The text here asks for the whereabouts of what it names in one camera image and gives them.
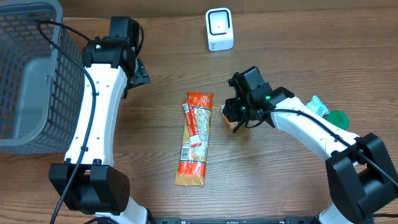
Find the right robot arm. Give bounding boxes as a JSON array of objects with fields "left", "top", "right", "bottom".
[{"left": 222, "top": 66, "right": 397, "bottom": 223}]

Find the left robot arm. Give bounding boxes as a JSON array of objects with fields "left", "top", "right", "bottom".
[{"left": 49, "top": 16, "right": 152, "bottom": 224}]

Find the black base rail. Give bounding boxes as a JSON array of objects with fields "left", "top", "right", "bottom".
[{"left": 147, "top": 217, "right": 319, "bottom": 224}]

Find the teal snack packet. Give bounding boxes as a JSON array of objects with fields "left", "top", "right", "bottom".
[{"left": 305, "top": 95, "right": 329, "bottom": 118}]

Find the green lid white jar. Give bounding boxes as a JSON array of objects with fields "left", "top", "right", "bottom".
[{"left": 323, "top": 111, "right": 349, "bottom": 130}]

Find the grey plastic mesh basket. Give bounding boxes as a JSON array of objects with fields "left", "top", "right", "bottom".
[{"left": 1, "top": 1, "right": 85, "bottom": 154}]

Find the long orange noodle package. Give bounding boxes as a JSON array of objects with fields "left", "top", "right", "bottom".
[{"left": 175, "top": 91, "right": 214, "bottom": 187}]

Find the white barcode scanner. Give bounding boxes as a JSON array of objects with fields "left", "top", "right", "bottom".
[{"left": 205, "top": 7, "right": 234, "bottom": 52}]

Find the small orange box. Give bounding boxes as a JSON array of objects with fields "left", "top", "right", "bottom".
[{"left": 221, "top": 105, "right": 238, "bottom": 129}]

